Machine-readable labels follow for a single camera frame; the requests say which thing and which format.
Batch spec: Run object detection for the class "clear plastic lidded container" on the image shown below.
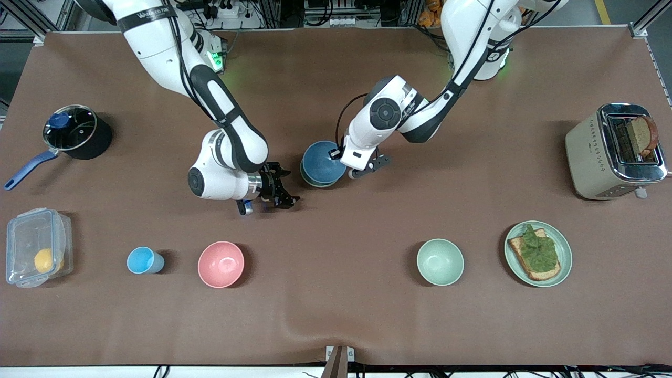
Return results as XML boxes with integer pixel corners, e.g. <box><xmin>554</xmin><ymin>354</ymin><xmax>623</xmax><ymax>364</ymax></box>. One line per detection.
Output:
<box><xmin>6</xmin><ymin>208</ymin><xmax>74</xmax><ymax>288</ymax></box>

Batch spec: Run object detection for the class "brown bread slice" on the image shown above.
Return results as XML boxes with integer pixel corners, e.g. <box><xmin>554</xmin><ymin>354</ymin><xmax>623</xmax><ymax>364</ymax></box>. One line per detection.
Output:
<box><xmin>629</xmin><ymin>115</ymin><xmax>660</xmax><ymax>158</ymax></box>

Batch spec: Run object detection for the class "pale green bowl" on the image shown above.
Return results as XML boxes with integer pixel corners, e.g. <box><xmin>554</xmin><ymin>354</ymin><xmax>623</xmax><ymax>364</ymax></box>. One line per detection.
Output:
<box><xmin>300</xmin><ymin>167</ymin><xmax>342</xmax><ymax>189</ymax></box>
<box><xmin>417</xmin><ymin>239</ymin><xmax>465</xmax><ymax>287</ymax></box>

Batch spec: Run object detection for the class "pale green plate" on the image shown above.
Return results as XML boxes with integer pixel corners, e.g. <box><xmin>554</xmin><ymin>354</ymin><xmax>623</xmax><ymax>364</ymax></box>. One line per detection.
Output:
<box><xmin>505</xmin><ymin>220</ymin><xmax>573</xmax><ymax>288</ymax></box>

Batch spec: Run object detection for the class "light blue cup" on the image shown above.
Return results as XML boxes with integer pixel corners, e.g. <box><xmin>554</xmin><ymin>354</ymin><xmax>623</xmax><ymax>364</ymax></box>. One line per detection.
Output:
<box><xmin>127</xmin><ymin>247</ymin><xmax>165</xmax><ymax>275</ymax></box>

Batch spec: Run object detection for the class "silver beige toaster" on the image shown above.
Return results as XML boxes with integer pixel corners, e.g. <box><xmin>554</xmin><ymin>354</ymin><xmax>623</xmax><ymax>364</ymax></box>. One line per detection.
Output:
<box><xmin>565</xmin><ymin>103</ymin><xmax>669</xmax><ymax>201</ymax></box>

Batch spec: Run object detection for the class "metal table clamp bracket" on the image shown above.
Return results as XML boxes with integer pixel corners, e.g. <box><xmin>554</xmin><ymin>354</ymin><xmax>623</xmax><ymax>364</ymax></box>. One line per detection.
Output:
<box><xmin>321</xmin><ymin>345</ymin><xmax>355</xmax><ymax>378</ymax></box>

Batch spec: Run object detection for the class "blue bowl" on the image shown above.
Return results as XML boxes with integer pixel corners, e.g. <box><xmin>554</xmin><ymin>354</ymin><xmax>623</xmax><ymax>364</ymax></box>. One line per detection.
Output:
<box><xmin>300</xmin><ymin>140</ymin><xmax>348</xmax><ymax>185</ymax></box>

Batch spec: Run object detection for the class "black pot blue handle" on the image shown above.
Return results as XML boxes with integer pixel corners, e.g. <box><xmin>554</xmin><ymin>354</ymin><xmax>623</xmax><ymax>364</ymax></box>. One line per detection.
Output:
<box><xmin>4</xmin><ymin>105</ymin><xmax>112</xmax><ymax>191</ymax></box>

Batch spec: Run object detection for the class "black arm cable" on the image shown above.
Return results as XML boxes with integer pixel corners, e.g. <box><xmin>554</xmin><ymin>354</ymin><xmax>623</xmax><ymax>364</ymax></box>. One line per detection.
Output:
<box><xmin>171</xmin><ymin>0</ymin><xmax>232</xmax><ymax>129</ymax></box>
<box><xmin>335</xmin><ymin>0</ymin><xmax>497</xmax><ymax>153</ymax></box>

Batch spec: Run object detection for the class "bag of orange snacks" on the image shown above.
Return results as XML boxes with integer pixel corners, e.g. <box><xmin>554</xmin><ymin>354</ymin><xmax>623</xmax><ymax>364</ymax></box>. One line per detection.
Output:
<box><xmin>419</xmin><ymin>0</ymin><xmax>444</xmax><ymax>28</ymax></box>

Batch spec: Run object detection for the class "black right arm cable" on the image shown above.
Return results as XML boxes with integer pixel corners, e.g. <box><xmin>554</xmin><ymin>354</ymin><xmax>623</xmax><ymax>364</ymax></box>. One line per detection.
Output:
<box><xmin>171</xmin><ymin>0</ymin><xmax>232</xmax><ymax>129</ymax></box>

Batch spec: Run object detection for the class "toasted bread slice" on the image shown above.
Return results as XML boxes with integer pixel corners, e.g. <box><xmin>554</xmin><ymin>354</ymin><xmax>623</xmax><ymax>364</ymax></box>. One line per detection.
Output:
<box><xmin>508</xmin><ymin>228</ymin><xmax>561</xmax><ymax>281</ymax></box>

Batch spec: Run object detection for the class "brown table cover mat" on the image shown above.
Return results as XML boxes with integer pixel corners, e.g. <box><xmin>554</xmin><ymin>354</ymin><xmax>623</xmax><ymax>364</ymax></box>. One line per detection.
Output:
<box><xmin>0</xmin><ymin>26</ymin><xmax>672</xmax><ymax>367</ymax></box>

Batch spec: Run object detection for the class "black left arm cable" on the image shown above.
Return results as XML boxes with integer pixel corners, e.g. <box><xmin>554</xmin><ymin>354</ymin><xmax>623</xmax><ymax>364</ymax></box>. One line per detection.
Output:
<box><xmin>335</xmin><ymin>0</ymin><xmax>497</xmax><ymax>153</ymax></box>

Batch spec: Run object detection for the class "pink bowl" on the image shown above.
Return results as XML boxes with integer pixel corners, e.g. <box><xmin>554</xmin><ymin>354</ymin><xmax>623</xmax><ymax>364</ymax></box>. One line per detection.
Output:
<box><xmin>198</xmin><ymin>241</ymin><xmax>245</xmax><ymax>289</ymax></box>

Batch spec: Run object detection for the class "glass lid blue knob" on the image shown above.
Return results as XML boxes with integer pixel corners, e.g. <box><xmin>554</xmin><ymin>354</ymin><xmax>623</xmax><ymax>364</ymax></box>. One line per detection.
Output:
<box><xmin>43</xmin><ymin>105</ymin><xmax>98</xmax><ymax>152</ymax></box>

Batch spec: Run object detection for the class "yellow round fruit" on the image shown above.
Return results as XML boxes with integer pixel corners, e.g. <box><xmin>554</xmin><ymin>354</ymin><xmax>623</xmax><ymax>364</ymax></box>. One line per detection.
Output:
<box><xmin>34</xmin><ymin>248</ymin><xmax>65</xmax><ymax>274</ymax></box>

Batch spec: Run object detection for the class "green lettuce leaf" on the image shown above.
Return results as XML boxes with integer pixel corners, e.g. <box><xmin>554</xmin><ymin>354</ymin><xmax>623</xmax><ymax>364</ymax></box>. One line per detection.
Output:
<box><xmin>520</xmin><ymin>224</ymin><xmax>558</xmax><ymax>272</ymax></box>

